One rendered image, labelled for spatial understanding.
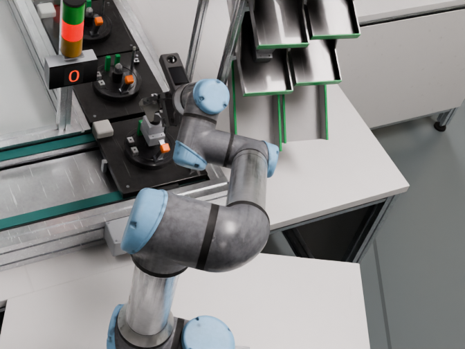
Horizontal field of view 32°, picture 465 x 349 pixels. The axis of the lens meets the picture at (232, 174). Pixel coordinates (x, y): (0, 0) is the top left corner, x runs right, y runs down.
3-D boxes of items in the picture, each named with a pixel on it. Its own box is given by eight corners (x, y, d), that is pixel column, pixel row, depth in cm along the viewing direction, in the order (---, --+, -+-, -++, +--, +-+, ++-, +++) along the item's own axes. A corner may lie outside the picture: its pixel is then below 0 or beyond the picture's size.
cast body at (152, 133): (164, 143, 211) (167, 125, 205) (148, 147, 209) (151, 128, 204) (152, 120, 215) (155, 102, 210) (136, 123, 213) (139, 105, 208)
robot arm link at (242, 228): (281, 241, 131) (283, 131, 176) (216, 224, 131) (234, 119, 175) (263, 298, 136) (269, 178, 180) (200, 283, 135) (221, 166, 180)
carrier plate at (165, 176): (207, 178, 216) (207, 173, 214) (122, 199, 206) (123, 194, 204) (172, 115, 228) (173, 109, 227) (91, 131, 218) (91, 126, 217)
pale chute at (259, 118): (275, 149, 222) (281, 151, 218) (230, 154, 218) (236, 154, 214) (271, 47, 219) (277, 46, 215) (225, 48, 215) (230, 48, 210)
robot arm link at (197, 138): (221, 173, 170) (234, 123, 171) (169, 160, 169) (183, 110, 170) (219, 176, 177) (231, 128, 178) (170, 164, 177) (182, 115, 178)
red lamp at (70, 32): (86, 40, 188) (86, 23, 184) (65, 43, 186) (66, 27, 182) (79, 26, 191) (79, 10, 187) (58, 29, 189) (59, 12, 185)
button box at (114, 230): (189, 236, 209) (192, 222, 204) (112, 257, 200) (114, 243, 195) (178, 215, 212) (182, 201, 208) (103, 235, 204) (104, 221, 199)
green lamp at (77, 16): (86, 23, 184) (88, 6, 181) (66, 26, 182) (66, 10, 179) (79, 10, 187) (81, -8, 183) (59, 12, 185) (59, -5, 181)
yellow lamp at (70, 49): (84, 56, 192) (86, 40, 188) (64, 59, 190) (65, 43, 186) (77, 42, 194) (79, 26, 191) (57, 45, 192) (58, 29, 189)
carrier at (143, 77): (170, 111, 229) (176, 79, 220) (89, 127, 219) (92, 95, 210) (139, 55, 242) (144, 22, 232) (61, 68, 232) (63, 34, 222)
